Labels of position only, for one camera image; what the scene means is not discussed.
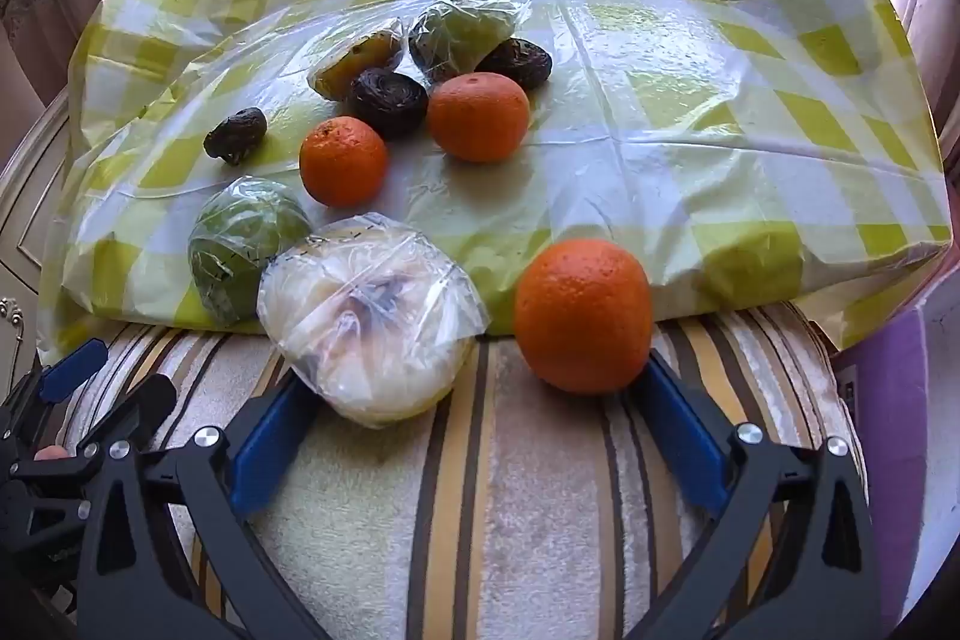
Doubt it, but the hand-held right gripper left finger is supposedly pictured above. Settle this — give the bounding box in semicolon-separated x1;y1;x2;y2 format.
75;374;331;640

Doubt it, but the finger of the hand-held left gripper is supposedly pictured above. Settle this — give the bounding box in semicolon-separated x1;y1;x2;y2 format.
0;338;112;461
56;374;179;468

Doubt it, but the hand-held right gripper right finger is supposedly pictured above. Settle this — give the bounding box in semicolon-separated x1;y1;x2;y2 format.
637;351;886;640

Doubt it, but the large orange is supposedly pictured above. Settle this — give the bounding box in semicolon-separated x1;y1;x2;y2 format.
514;239;655;395

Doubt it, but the plastic-wrapped pale fruit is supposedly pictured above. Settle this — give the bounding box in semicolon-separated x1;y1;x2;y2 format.
256;212;492;427

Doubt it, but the white cabinet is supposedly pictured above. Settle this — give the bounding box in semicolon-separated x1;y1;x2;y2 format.
0;92;76;386

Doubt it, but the purple cloth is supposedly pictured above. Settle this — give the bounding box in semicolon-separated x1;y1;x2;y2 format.
832;295;960;611

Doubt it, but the striped plush blanket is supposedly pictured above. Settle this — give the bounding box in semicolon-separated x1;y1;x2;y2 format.
45;302;871;640

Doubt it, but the yellow checkered plastic tablecloth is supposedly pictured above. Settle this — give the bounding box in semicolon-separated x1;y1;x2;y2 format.
37;0;953;356

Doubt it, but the small dark dried fruit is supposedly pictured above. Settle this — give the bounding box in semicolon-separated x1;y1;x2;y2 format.
203;107;269;166

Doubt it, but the orange mandarin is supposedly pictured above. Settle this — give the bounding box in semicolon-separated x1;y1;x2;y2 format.
298;116;389;208
427;72;532;164

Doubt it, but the plastic-wrapped yellow fruit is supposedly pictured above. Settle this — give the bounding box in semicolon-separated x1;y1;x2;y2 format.
307;17;406;101

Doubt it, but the metal cabinet handle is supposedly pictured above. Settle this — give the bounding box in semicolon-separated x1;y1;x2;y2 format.
0;299;31;341

